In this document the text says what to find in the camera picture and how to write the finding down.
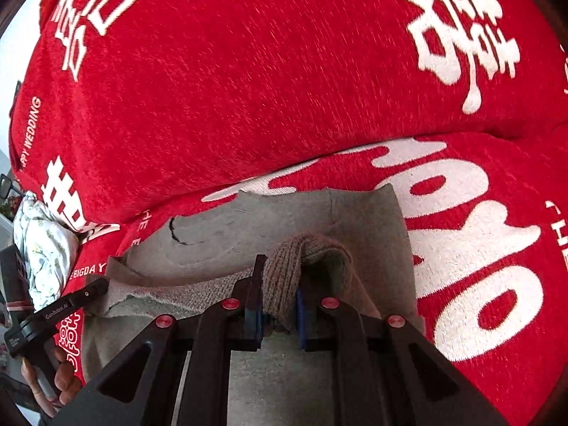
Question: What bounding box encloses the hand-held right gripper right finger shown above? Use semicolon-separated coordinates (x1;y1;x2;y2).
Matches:
295;288;509;426

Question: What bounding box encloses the grey knit sweater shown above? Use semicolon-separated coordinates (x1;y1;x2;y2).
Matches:
82;184;427;426

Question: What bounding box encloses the white floral cloth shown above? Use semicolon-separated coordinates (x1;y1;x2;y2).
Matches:
13;191;81;312

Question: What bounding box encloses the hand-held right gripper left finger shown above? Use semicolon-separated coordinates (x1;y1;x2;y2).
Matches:
77;255;268;426

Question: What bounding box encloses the person's left hand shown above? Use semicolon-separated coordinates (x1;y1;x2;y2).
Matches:
21;346;85;409

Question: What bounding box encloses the black chair frame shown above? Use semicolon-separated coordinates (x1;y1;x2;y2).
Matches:
0;174;19;201

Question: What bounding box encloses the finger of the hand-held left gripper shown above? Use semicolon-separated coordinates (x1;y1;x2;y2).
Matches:
4;277;110;356

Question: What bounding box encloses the red printed sofa cover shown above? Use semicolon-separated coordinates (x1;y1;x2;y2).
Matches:
9;0;568;426

